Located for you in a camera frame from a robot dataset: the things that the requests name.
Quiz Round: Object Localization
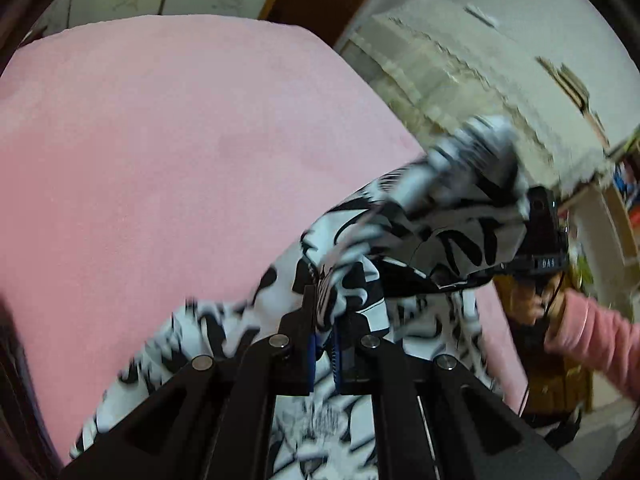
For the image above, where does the pink plush bed blanket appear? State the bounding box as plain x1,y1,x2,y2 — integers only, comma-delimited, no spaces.
0,13,528,466

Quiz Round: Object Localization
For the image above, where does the pink sleeve right forearm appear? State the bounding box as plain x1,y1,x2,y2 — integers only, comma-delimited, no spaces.
544,289,639,402

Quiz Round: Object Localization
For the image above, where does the person right hand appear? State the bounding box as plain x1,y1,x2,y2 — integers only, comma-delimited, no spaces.
506,273,566,339

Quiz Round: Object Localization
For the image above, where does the black white graffiti print garment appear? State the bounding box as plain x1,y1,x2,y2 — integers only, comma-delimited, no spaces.
70,116,529,458

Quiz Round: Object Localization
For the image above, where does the beige lace covered furniture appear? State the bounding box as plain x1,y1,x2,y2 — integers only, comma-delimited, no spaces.
341,0,612,196

